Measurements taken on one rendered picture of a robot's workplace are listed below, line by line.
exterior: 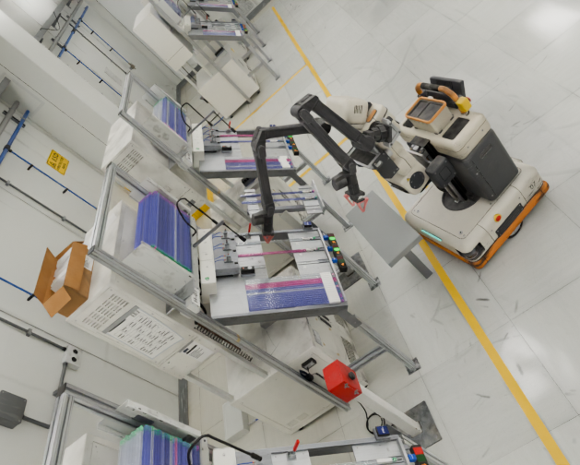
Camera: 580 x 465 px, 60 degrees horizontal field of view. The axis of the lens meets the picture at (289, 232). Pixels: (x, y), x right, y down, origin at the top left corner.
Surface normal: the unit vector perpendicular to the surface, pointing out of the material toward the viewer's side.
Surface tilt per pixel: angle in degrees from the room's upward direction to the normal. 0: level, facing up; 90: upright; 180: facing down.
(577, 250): 0
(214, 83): 90
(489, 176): 90
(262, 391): 90
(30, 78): 90
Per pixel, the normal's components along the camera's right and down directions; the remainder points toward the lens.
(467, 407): -0.64, -0.54
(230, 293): 0.04, -0.80
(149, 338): 0.18, 0.62
